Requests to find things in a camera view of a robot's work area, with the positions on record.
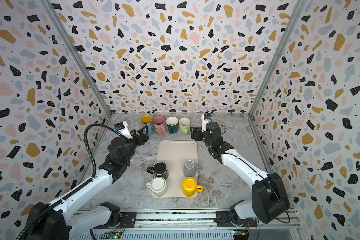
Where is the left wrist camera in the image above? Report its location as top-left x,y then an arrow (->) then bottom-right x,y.
114,121 -> 133,140

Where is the black corrugated cable hose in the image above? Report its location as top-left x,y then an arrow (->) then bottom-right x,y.
14,123 -> 121,240

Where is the pink patterned mug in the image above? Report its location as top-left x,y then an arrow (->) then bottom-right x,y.
153,116 -> 167,135

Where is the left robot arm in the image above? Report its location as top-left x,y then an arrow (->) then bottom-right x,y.
17,122 -> 149,240

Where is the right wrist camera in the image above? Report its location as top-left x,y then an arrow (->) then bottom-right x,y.
201,113 -> 212,132

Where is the white mug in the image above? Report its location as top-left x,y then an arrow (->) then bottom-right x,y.
146,177 -> 167,197

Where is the cream plastic tray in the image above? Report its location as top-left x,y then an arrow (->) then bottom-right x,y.
156,141 -> 199,199

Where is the grey mug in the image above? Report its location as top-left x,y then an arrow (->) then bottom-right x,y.
183,160 -> 198,178

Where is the black mug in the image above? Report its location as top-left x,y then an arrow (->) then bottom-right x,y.
147,162 -> 169,180

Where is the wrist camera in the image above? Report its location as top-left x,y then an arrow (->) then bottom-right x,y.
201,113 -> 212,132
114,121 -> 133,140

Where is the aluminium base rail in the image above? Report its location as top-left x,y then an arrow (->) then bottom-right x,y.
72,209 -> 305,240

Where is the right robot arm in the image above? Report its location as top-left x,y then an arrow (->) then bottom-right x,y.
190,122 -> 291,226

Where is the dark green mug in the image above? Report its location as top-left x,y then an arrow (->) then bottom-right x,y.
166,117 -> 179,134

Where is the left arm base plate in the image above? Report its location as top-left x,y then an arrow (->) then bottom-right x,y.
106,212 -> 137,229

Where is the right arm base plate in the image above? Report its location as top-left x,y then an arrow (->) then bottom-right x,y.
214,211 -> 258,228

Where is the yellow mug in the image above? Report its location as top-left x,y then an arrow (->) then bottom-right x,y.
182,177 -> 204,197

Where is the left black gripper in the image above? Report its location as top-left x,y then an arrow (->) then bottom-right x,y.
121,125 -> 148,166

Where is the light blue yellow-inside mug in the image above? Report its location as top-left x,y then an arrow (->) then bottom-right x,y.
140,115 -> 155,135

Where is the light green mug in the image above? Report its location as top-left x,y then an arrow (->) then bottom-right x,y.
179,117 -> 191,135

